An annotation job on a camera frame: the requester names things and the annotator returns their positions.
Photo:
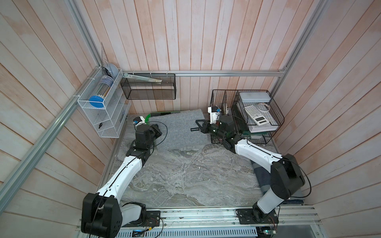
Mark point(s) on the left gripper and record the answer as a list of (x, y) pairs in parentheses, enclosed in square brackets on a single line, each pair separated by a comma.
[(154, 128)]

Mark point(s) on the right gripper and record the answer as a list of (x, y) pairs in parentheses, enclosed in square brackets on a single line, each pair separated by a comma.
[(205, 128)]

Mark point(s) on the plain grey scarf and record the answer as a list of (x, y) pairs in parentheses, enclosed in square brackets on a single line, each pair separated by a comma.
[(176, 130)]

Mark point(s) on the grey navy striped scarf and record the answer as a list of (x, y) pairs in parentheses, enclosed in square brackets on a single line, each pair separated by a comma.
[(263, 177)]

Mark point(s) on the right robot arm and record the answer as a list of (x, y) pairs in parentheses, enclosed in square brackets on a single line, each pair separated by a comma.
[(286, 176)]

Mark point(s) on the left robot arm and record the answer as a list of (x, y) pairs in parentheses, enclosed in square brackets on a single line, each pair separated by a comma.
[(102, 215)]

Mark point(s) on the green plastic basket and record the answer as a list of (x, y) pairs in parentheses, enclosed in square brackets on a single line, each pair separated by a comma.
[(156, 114)]

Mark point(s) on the ruler in mesh basket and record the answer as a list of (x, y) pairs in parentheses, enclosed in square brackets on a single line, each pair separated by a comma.
[(142, 78)]

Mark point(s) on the white notebook under calculator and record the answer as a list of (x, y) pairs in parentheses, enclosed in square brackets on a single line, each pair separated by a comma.
[(262, 128)]

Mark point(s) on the white calculator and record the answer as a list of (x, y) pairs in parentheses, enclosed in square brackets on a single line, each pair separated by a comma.
[(256, 115)]

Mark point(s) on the white pencil case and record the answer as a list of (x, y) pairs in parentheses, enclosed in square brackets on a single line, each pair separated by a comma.
[(254, 97)]

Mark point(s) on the clear tube blue cap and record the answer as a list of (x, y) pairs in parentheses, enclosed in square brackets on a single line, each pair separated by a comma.
[(97, 98)]

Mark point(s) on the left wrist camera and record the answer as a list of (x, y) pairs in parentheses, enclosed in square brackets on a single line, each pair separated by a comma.
[(139, 121)]

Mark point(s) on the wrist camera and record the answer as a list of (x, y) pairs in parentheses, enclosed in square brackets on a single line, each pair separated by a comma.
[(139, 121), (214, 113)]

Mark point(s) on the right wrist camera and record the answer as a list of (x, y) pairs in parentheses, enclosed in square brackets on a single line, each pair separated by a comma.
[(214, 113)]

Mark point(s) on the black wire desk organizer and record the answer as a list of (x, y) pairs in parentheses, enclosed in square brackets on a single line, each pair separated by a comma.
[(230, 103)]

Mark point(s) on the black mesh wall basket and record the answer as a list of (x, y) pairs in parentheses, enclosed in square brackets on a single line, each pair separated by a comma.
[(139, 90)]

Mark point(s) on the white wire wall shelf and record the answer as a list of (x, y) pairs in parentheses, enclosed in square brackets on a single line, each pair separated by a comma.
[(107, 121)]

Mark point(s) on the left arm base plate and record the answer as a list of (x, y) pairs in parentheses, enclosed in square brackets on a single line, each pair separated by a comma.
[(151, 219)]

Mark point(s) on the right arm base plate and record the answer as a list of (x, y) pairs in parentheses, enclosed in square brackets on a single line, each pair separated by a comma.
[(256, 216)]

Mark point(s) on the aluminium front rail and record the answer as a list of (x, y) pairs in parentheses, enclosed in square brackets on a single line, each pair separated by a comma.
[(218, 217)]

